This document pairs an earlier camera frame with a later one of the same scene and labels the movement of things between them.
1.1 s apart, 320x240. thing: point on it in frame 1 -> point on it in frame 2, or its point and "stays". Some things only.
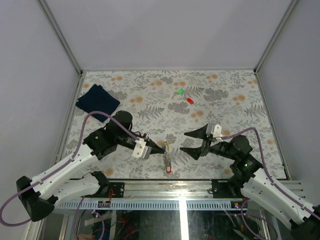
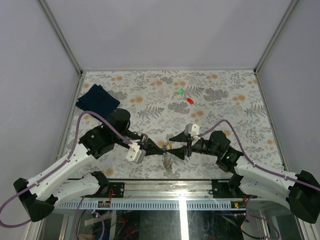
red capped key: (190, 100) stays
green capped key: (180, 92) stays
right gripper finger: (200, 132) -> (182, 137)
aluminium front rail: (182, 189) stays
